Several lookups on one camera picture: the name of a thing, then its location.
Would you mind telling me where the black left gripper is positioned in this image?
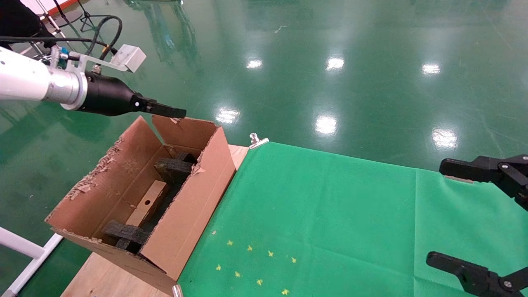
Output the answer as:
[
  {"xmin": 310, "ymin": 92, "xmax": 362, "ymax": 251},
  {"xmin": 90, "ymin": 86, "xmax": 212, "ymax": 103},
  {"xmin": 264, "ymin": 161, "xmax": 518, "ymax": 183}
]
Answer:
[{"xmin": 78, "ymin": 72, "xmax": 187, "ymax": 119}]

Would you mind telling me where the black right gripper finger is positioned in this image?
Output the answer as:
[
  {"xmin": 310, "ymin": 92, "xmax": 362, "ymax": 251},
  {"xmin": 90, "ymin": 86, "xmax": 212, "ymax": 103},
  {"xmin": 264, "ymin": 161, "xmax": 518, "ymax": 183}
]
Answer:
[
  {"xmin": 439, "ymin": 155, "xmax": 528, "ymax": 211},
  {"xmin": 426, "ymin": 252, "xmax": 528, "ymax": 297}
]

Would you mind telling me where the small cardboard box with hole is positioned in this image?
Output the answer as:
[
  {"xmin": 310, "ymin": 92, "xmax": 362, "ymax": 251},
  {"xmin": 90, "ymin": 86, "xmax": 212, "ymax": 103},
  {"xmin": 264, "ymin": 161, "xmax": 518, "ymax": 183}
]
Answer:
[{"xmin": 125, "ymin": 180, "xmax": 170, "ymax": 227}]

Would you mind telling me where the large open cardboard carton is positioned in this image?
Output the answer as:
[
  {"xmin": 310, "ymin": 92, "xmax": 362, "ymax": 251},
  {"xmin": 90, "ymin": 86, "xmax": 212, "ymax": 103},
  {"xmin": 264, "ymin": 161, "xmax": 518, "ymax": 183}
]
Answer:
[{"xmin": 45, "ymin": 115, "xmax": 239, "ymax": 296}]

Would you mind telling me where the black foam block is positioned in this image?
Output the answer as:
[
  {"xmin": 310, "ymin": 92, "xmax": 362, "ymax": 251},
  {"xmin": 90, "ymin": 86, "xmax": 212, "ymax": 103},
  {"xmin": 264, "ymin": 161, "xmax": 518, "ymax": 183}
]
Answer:
[
  {"xmin": 155, "ymin": 152, "xmax": 199, "ymax": 186},
  {"xmin": 103, "ymin": 220, "xmax": 151, "ymax": 253}
]

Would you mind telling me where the black tripod stand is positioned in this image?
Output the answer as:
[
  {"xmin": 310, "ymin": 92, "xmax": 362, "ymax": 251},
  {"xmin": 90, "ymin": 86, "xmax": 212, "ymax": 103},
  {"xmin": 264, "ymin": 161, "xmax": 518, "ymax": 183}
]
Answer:
[{"xmin": 78, "ymin": 0, "xmax": 113, "ymax": 33}]

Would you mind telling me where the black gooseneck floor stand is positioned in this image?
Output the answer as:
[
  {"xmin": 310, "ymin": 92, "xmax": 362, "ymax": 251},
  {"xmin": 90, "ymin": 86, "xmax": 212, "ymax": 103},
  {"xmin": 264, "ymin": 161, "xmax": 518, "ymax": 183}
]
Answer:
[
  {"xmin": 35, "ymin": 0, "xmax": 71, "ymax": 44},
  {"xmin": 52, "ymin": 0, "xmax": 83, "ymax": 26}
]

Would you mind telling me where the green table cloth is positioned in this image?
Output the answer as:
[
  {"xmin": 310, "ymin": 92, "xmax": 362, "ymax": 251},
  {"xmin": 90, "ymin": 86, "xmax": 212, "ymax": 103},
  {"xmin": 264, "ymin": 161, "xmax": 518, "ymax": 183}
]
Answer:
[{"xmin": 177, "ymin": 141, "xmax": 528, "ymax": 297}]

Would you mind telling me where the seated person in black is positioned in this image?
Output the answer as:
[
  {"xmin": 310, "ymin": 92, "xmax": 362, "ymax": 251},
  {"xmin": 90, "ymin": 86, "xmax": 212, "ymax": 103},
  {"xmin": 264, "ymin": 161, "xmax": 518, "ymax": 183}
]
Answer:
[{"xmin": 0, "ymin": 0, "xmax": 70, "ymax": 63}]

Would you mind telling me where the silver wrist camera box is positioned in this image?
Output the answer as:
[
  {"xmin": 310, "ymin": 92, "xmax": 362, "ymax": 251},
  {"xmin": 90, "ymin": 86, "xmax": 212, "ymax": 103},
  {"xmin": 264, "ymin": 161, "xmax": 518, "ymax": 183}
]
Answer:
[{"xmin": 70, "ymin": 45, "xmax": 147, "ymax": 75}]

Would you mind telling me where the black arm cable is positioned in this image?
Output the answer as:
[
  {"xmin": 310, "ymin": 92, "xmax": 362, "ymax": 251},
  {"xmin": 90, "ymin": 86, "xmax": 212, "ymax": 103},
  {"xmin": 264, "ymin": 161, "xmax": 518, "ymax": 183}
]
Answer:
[{"xmin": 0, "ymin": 16, "xmax": 123, "ymax": 61}]

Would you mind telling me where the white metal stand frame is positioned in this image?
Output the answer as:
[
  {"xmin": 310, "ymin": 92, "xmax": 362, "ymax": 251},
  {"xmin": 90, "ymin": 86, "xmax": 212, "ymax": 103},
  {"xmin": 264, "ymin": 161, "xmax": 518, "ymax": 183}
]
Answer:
[{"xmin": 0, "ymin": 226, "xmax": 64, "ymax": 297}]

